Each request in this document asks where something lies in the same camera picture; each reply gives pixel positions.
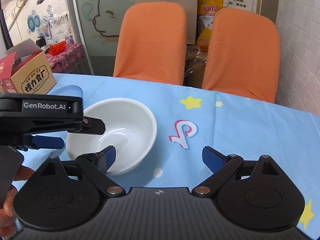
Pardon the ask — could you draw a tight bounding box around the orange chair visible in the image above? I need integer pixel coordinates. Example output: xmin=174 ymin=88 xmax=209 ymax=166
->
xmin=202 ymin=7 xmax=280 ymax=103
xmin=113 ymin=1 xmax=188 ymax=85

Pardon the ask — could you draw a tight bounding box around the frosted glass partition cartoon sticker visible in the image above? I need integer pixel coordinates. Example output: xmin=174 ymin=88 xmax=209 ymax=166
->
xmin=70 ymin=0 xmax=137 ymax=76

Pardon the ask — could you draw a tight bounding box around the yellow snack bag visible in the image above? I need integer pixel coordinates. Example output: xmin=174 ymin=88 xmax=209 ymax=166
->
xmin=196 ymin=0 xmax=225 ymax=52

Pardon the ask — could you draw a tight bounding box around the white ceramic bowl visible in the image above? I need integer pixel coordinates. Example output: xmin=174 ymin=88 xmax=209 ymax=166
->
xmin=65 ymin=97 xmax=157 ymax=176

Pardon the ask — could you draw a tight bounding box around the clear plastic wrapped box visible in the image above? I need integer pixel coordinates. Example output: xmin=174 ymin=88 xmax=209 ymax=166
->
xmin=184 ymin=44 xmax=208 ymax=86

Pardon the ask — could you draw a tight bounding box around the red mesh bag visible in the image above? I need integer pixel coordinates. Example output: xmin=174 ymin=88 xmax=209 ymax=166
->
xmin=49 ymin=44 xmax=67 ymax=55

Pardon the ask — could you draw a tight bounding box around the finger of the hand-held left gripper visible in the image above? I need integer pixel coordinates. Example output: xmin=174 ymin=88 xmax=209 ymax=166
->
xmin=24 ymin=134 xmax=65 ymax=152
xmin=82 ymin=116 xmax=106 ymax=135

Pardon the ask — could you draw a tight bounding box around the blue plastic bowl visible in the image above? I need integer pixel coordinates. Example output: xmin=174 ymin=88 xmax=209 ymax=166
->
xmin=46 ymin=85 xmax=83 ymax=98

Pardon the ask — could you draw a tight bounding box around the person's left hand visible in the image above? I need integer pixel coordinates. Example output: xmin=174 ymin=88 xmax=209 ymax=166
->
xmin=0 ymin=165 xmax=37 ymax=237

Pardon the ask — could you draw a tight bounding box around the purple floral covered table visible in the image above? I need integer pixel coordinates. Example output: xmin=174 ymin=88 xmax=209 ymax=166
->
xmin=46 ymin=44 xmax=87 ymax=74

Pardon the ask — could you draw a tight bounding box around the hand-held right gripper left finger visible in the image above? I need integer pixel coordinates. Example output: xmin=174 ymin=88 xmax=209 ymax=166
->
xmin=32 ymin=145 xmax=127 ymax=197

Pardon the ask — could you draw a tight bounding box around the red cracker box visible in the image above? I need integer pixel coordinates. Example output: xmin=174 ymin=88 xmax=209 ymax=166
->
xmin=0 ymin=39 xmax=57 ymax=95

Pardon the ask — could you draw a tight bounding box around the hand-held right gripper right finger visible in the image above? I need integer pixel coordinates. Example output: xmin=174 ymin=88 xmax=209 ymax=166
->
xmin=192 ymin=145 xmax=290 ymax=196

